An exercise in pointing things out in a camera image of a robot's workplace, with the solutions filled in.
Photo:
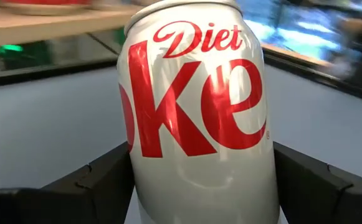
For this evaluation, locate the blue-grey table mat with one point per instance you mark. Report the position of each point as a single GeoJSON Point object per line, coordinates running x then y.
{"type": "Point", "coordinates": [43, 130]}

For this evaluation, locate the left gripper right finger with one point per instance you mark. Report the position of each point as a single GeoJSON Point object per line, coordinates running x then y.
{"type": "Point", "coordinates": [324, 199]}

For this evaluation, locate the wooden shelf black metal legs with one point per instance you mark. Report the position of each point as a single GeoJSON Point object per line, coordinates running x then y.
{"type": "Point", "coordinates": [43, 26]}

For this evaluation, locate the black computer green lights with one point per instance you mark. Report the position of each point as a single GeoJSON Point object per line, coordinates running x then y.
{"type": "Point", "coordinates": [12, 51]}

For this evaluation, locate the silver Diet Coke can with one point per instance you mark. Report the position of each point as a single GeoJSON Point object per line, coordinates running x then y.
{"type": "Point", "coordinates": [199, 124]}

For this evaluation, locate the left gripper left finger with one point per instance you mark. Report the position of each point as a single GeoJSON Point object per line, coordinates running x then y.
{"type": "Point", "coordinates": [74, 199]}

